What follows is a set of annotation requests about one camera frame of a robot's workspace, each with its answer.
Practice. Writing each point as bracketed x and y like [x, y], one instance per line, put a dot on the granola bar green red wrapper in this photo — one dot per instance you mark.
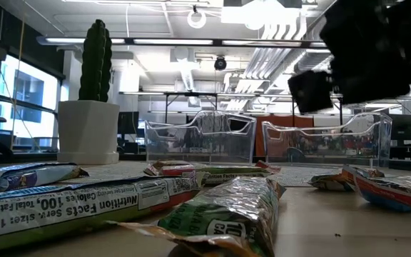
[234, 172]

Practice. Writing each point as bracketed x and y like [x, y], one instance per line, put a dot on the granola bar nutrition facts wrapper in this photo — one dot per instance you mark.
[66, 210]

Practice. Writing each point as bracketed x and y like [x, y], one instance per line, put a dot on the granola bar blue orange wrapper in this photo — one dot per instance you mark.
[328, 182]

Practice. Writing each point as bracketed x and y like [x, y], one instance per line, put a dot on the black metal frame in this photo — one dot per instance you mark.
[191, 94]

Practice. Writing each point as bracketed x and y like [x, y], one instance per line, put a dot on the overhead light bar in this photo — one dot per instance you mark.
[173, 41]

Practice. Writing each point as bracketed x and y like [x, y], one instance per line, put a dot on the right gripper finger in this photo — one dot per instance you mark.
[312, 91]

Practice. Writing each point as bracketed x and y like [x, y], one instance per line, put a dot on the black dome ceiling camera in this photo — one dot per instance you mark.
[220, 63]

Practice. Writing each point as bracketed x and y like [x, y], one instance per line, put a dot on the tall green cactus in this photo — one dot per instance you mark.
[95, 60]

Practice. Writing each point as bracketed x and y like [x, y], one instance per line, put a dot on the granola bar red blue wrapper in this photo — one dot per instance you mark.
[391, 192]

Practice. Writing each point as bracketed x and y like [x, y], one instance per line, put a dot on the black monitor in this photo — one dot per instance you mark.
[127, 123]
[403, 125]

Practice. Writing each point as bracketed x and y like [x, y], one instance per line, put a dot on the white plant pot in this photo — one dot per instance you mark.
[87, 132]

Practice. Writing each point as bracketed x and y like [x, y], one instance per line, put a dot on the orange partition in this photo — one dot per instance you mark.
[284, 121]

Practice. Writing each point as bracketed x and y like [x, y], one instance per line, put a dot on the granola bar green foil wrapper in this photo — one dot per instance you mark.
[234, 207]

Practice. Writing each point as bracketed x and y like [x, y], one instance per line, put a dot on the clear plastic bin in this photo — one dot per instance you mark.
[205, 150]
[334, 150]

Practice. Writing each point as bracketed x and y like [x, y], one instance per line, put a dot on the granola bar purple blue wrapper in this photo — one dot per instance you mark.
[23, 176]

